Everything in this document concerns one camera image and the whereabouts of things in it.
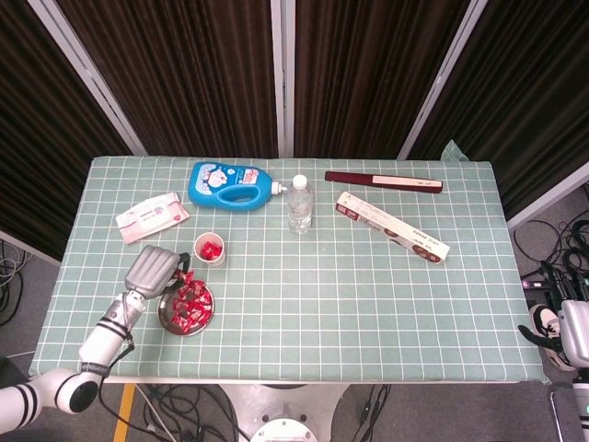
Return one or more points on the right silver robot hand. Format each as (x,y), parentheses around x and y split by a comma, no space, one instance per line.
(575,331)

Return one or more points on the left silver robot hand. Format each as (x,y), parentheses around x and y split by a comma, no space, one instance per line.
(152,271)

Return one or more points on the metal bowl of red candies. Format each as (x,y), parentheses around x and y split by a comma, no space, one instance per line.
(166,313)

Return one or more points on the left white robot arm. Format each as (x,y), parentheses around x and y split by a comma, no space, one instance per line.
(103,343)

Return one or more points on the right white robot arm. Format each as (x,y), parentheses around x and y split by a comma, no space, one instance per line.
(580,393)

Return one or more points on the white paper cup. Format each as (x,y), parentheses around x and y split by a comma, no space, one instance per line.
(220,260)

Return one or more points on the white black sneaker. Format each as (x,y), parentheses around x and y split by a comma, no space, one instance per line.
(543,317)

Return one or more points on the pink wet wipes pack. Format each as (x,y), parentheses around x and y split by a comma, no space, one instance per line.
(147,218)

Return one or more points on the black power strip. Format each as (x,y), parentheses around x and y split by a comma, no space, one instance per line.
(531,283)

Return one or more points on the blue detergent bottle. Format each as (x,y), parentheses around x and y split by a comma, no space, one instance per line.
(202,193)

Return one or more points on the yellow floor tape strip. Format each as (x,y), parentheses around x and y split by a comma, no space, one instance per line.
(123,414)

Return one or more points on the clear water bottle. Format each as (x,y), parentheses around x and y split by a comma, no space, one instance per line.
(300,212)

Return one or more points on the green checked tablecloth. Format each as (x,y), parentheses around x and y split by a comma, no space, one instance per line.
(322,299)

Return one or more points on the dark brown curtain panel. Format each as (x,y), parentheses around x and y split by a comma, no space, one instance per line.
(184,69)
(368,69)
(529,92)
(37,138)

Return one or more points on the baking paper box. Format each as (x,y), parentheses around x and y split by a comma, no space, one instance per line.
(391,225)

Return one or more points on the dark red long case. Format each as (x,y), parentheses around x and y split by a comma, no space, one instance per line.
(349,177)

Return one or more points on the white partition frame rail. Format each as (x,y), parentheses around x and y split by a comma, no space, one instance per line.
(547,198)
(30,247)

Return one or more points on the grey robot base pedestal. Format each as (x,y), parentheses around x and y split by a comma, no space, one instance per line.
(285,414)

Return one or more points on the white metal table frame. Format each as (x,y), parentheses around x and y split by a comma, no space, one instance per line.
(322,381)

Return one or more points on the white partition frame post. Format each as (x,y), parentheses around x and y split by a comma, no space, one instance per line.
(85,69)
(437,83)
(278,46)

